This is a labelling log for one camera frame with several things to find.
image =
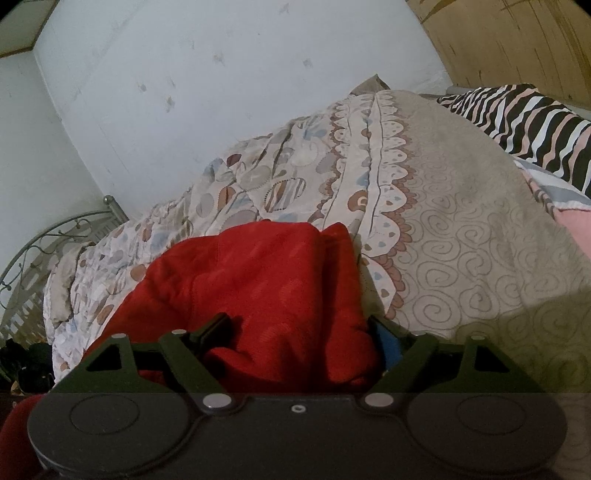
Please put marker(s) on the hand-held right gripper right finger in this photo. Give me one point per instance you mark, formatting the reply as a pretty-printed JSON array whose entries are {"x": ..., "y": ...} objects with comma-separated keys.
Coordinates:
[{"x": 385, "y": 344}]

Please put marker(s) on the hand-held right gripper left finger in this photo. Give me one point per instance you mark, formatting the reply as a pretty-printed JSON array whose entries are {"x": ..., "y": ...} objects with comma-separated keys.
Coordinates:
[{"x": 217, "y": 328}]

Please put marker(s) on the red knit garment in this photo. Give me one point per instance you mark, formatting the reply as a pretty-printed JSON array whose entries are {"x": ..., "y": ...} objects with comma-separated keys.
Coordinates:
[{"x": 258, "y": 286}]

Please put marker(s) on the patterned beige quilt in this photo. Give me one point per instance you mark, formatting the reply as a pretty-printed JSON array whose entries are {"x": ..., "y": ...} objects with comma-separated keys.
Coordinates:
[{"x": 461, "y": 221}]

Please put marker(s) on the black bag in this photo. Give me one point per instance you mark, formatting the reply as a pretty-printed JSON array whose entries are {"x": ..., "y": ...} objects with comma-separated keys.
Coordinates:
[{"x": 25, "y": 364}]

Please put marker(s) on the metal bed headboard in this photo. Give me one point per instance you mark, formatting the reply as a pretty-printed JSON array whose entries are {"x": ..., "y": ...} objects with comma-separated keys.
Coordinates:
[{"x": 41, "y": 240}]

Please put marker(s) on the grey and pink striped cloth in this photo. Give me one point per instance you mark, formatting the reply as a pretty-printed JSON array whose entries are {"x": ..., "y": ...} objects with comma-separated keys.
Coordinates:
[{"x": 561, "y": 198}]

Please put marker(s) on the zebra striped pillow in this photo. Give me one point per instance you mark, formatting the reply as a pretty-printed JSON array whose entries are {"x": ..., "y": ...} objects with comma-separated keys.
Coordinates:
[{"x": 531, "y": 124}]

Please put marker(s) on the wooden panel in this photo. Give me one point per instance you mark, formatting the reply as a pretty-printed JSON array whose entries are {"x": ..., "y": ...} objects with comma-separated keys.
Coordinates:
[{"x": 512, "y": 41}]

